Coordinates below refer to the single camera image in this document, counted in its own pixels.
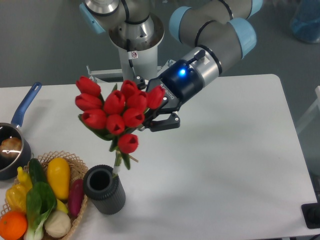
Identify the white frame at right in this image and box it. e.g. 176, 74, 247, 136
295, 85, 320, 135

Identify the dark grey ribbed vase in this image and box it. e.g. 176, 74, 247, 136
83, 164, 126, 215

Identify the green cucumber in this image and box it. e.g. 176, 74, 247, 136
28, 158, 48, 185

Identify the beige mushroom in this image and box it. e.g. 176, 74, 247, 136
44, 210, 71, 238

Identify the red tulip bouquet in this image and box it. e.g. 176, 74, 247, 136
75, 76, 165, 178

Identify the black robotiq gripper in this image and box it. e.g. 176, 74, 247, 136
133, 59, 204, 132

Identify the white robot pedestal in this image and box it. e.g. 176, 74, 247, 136
87, 13, 165, 82

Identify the blue translucent container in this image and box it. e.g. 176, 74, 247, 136
290, 0, 320, 44

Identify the black device at edge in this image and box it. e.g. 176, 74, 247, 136
301, 203, 320, 229

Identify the yellow bell pepper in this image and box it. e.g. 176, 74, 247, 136
5, 184, 27, 214

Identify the orange fruit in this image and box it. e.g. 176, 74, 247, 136
0, 211, 28, 240

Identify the green bok choy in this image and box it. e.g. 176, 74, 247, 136
23, 181, 57, 240

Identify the yellow corn cob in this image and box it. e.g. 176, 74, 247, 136
56, 199, 69, 214

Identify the brown bread bun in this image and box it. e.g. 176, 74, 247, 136
0, 137, 22, 159

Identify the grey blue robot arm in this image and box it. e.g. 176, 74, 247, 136
79, 0, 262, 132

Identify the woven wicker basket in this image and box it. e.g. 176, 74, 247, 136
0, 151, 88, 240

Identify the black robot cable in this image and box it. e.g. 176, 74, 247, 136
125, 38, 139, 80

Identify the blue handled saucepan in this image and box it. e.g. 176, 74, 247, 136
0, 82, 42, 180

